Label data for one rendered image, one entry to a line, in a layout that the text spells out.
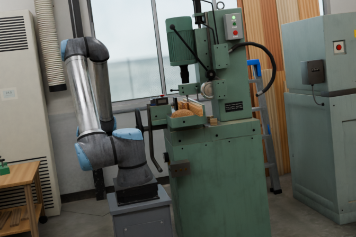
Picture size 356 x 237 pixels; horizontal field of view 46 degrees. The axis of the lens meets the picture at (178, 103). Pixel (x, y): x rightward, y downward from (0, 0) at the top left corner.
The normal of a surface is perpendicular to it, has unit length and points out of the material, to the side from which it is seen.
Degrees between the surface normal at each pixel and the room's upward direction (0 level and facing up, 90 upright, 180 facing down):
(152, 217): 90
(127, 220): 90
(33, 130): 90
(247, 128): 90
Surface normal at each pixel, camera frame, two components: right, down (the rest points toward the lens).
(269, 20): 0.22, 0.02
